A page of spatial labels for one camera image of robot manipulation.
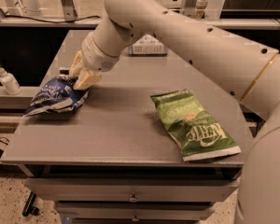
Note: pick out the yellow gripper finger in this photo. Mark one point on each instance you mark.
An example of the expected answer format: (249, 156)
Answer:
(77, 65)
(87, 78)

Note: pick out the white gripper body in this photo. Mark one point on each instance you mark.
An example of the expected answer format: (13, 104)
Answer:
(97, 57)

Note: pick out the blue chip bag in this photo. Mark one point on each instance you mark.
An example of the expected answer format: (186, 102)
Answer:
(57, 96)

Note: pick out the green jalapeno chip bag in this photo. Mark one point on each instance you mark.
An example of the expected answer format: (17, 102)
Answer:
(196, 132)

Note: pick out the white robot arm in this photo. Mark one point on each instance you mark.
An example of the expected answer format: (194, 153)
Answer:
(248, 69)

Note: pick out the clear plastic water bottle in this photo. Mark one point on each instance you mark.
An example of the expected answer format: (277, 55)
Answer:
(147, 45)

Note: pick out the white pump dispenser bottle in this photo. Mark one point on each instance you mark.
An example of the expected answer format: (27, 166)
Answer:
(9, 82)

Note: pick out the grey upper drawer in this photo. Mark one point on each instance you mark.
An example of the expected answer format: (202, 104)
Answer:
(131, 190)

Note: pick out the grey drawer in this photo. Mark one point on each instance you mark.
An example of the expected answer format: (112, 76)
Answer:
(130, 211)
(131, 190)

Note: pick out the grey lower drawer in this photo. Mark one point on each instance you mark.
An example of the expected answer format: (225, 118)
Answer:
(130, 211)

